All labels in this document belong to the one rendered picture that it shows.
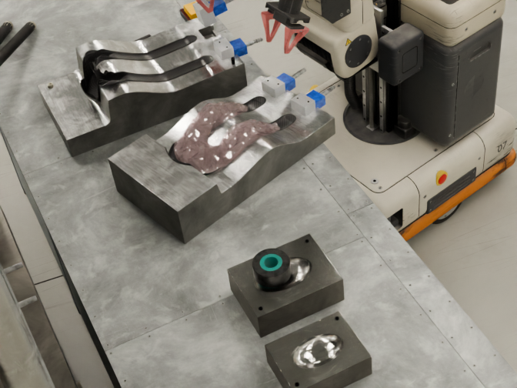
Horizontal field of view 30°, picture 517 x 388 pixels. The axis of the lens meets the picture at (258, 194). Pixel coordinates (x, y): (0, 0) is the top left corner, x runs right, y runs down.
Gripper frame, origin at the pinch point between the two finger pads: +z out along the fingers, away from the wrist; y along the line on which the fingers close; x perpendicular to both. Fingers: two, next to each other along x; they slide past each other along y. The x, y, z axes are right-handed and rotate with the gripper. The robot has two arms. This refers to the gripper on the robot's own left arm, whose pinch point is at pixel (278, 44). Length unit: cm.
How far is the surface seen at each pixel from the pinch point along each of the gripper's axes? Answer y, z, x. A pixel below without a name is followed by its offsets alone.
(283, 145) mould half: 18.7, 17.2, -8.7
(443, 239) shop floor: 14, 67, 89
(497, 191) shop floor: 11, 54, 115
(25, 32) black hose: -76, 29, -24
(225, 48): -17.8, 9.0, -0.1
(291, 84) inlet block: 0.5, 11.1, 8.6
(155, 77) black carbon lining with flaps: -24.9, 19.9, -14.9
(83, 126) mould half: -25, 33, -34
